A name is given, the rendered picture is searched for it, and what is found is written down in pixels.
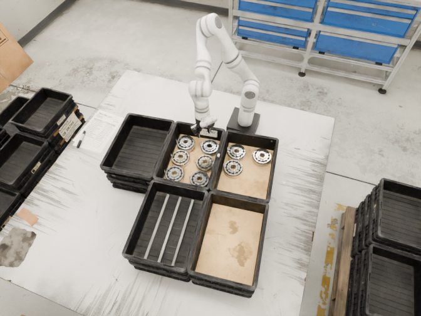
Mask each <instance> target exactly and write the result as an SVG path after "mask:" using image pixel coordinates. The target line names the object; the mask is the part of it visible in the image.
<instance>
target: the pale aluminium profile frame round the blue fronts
mask: <svg viewBox="0 0 421 316"><path fill-rule="evenodd" d="M317 5H319V6H318V10H317V13H316V14H314V16H313V21H314V22H313V23H311V22H307V21H300V20H295V19H289V18H282V17H278V16H271V15H267V14H259V13H252V12H248V11H241V10H236V9H234V0H229V27H228V35H229V37H230V38H231V40H232V42H233V43H234V45H236V43H237V42H241V43H247V44H251V45H257V46H263V47H267V48H273V49H277V50H283V51H289V52H293V53H299V54H302V55H303V57H304V60H303V61H300V62H298V61H293V60H287V59H283V58H277V57H273V56H268V55H262V54H258V53H252V52H248V51H242V50H238V51H239V52H240V54H241V56H246V57H250V58H256V59H260V60H266V61H271V62H275V63H280V64H284V65H290V66H296V67H300V68H301V71H300V72H299V73H298V75H299V76H300V77H304V76H305V75H306V73H305V72H304V71H305V69H309V70H314V71H320V72H324V73H330V74H334V75H339V76H345V77H348V78H354V79H358V80H364V81H367V82H373V83H379V84H382V85H383V86H382V88H379V89H378V92H379V93H381V94H385V93H386V92H387V91H386V89H387V87H388V86H389V84H390V82H391V81H392V79H393V77H394V76H395V74H396V72H397V71H398V69H399V68H400V66H401V64H402V63H403V61H404V59H405V58H406V56H407V55H408V52H409V51H410V49H411V48H412V46H413V44H414V43H415V41H416V40H417V38H418V36H419V34H420V33H421V17H419V16H417V17H416V18H415V20H416V21H420V22H419V24H418V26H417V28H416V30H415V31H414V33H413V35H412V36H411V38H410V39H406V38H399V37H395V36H388V35H384V34H377V33H370V32H366V31H358V30H354V29H348V28H341V27H336V26H329V25H325V24H319V23H320V22H321V20H322V18H323V15H321V12H322V10H323V6H326V2H325V0H320V1H318V2H317ZM234 15H235V16H241V17H245V18H252V19H259V20H263V21H270V22H275V23H281V24H288V25H291V26H299V27H302V28H309V29H310V31H309V32H310V33H311V36H310V38H309V37H308V39H307V40H308V41H309V43H308V47H307V49H303V48H299V47H295V46H286V45H281V44H276V43H270V42H267V41H260V40H256V39H250V38H247V37H240V36H237V34H236V35H235V33H236V31H237V21H236V23H235V24H233V17H234ZM319 30H320V31H327V32H331V33H338V34H345V35H349V36H356V37H360V38H366V39H371V40H378V41H384V42H389V43H395V44H400V45H406V47H405V48H404V50H403V51H402V54H399V48H398V50H397V52H396V53H395V55H394V57H393V64H392V61H391V62H390V64H389V65H388V64H382V63H379V62H372V61H366V60H359V59H356V58H349V57H345V56H339V55H333V54H329V53H325V52H322V51H313V50H311V47H312V44H313V42H315V41H316V38H314V36H315V34H318V31H319ZM234 35H235V36H234ZM313 56H315V57H318V58H324V59H328V60H335V61H340V62H344V63H351V64H354V65H360V66H366V67H370V68H376V69H380V70H385V79H383V78H377V77H374V76H368V75H362V74H358V73H352V72H348V71H343V70H337V69H333V68H327V67H323V66H318V65H312V64H311V63H309V61H308V59H309V58H311V57H313ZM391 64H392V65H391Z"/></svg>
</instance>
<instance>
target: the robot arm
mask: <svg viewBox="0 0 421 316"><path fill-rule="evenodd" d="M214 35H216V36H217V37H218V39H219V41H220V42H221V58H222V61H223V62H224V64H225V65H226V66H227V68H228V69H229V70H230V71H231V72H233V73H236V74H238V75H239V76H240V78H241V80H242V82H243V88H242V94H241V104H240V108H239V116H238V123H239V125H241V126H243V127H248V126H250V125H251V124H252V120H253V116H254V111H255V108H256V104H257V98H258V95H259V87H260V83H259V80H258V79H257V78H256V77H255V75H254V74H253V73H252V71H251V70H250V69H249V67H248V66H247V64H246V62H245V61H244V59H243V58H242V56H241V54H240V52H239V51H238V50H237V48H236V47H235V45H234V43H233V42H232V40H231V38H230V37H229V35H228V33H227V31H226V29H225V27H224V25H223V23H222V21H221V19H220V17H219V16H218V15H217V14H216V13H211V14H208V15H207V16H204V17H202V18H200V19H198V21H197V24H196V43H197V58H196V64H195V76H196V77H198V78H201V79H203V80H205V81H195V80H194V81H191V82H190V83H189V87H188V89H189V94H190V97H191V98H192V100H193V102H194V108H195V109H194V113H195V125H194V126H192V125H191V126H190V127H191V130H192V132H193V133H194V135H197V137H198V138H200V132H201V131H202V129H203V128H204V127H207V131H208V133H209V134H210V133H211V127H214V125H215V122H216V121H217V117H216V116H210V109H209V99H208V97H210V96H211V94H212V85H211V62H212V60H211V55H210V53H209V51H208V49H207V47H206V42H207V38H209V37H211V36H214ZM195 128H196V130H195Z"/></svg>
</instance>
